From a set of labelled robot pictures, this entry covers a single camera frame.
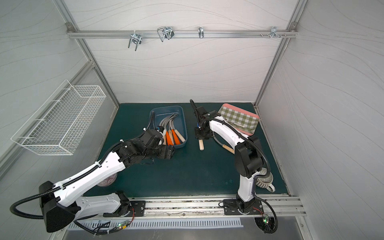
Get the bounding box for grey ribbed mug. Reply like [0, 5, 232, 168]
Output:
[256, 168, 276, 193]

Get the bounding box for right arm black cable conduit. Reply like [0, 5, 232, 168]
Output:
[189, 99, 279, 235]

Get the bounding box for metal ring hook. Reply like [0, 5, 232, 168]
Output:
[198, 27, 204, 39]

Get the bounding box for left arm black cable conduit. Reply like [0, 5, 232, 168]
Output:
[9, 110, 157, 236]

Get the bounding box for aluminium crossbar rail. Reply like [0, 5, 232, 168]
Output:
[67, 29, 298, 40]

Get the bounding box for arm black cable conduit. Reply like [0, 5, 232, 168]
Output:
[189, 99, 279, 235]
[9, 110, 157, 236]

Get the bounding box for metal clamp hook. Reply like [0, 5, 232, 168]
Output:
[260, 27, 287, 39]
[157, 26, 175, 42]
[128, 33, 142, 51]

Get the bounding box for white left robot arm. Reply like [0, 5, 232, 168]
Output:
[39, 129, 175, 233]

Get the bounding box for metal clamp hook left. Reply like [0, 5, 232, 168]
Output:
[128, 33, 142, 51]

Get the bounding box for metal clamp hook middle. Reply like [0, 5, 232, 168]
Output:
[157, 26, 175, 42]

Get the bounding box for white wire basket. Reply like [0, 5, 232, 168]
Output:
[11, 80, 106, 156]

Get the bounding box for pink striped bowl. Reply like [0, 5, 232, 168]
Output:
[97, 173, 118, 187]

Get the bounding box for blue plastic storage box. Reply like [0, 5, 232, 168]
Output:
[150, 106, 188, 149]

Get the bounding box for pink tray with checkered cloth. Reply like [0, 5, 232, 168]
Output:
[218, 104, 260, 136]

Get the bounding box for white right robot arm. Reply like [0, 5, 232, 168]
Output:
[190, 100, 271, 215]

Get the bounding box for metal clamp hook right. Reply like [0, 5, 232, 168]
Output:
[260, 27, 287, 39]

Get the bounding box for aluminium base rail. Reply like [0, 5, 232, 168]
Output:
[59, 196, 307, 222]

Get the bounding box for white vent strip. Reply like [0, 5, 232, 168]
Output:
[81, 218, 244, 230]

